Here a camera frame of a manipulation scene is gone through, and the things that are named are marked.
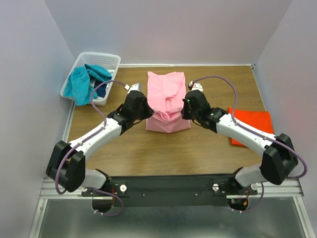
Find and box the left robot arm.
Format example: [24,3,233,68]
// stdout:
[46,90,154,196]

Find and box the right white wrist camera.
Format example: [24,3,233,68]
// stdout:
[188,81,204,92]

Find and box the aluminium frame rail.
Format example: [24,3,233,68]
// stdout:
[264,179,304,197]

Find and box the teal t shirt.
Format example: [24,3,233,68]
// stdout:
[63,64,112,106]

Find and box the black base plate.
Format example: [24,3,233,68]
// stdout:
[81,175,258,208]

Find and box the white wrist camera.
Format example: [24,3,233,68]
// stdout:
[124,82,142,94]
[188,81,204,92]

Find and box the orange folded t shirt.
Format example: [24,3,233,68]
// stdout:
[234,109,274,134]

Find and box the navy blue t shirt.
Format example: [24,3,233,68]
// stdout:
[94,81,107,98]

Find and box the pink t shirt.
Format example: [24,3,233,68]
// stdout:
[146,71,191,133]

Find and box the white plastic laundry basket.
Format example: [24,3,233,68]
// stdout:
[60,52,121,106]

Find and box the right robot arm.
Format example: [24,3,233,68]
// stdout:
[182,90,298,194]

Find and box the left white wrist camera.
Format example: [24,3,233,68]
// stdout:
[124,82,142,94]

